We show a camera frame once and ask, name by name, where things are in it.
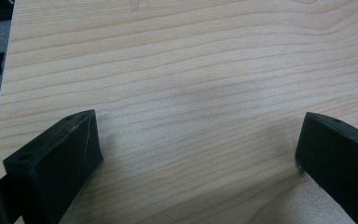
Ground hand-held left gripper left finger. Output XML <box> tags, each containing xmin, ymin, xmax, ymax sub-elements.
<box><xmin>2</xmin><ymin>108</ymin><xmax>104</xmax><ymax>224</ymax></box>

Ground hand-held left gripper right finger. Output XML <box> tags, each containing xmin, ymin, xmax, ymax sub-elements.
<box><xmin>295</xmin><ymin>111</ymin><xmax>358</xmax><ymax>224</ymax></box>

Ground black tape bar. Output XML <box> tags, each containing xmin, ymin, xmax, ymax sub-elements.
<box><xmin>0</xmin><ymin>51</ymin><xmax>7</xmax><ymax>77</ymax></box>

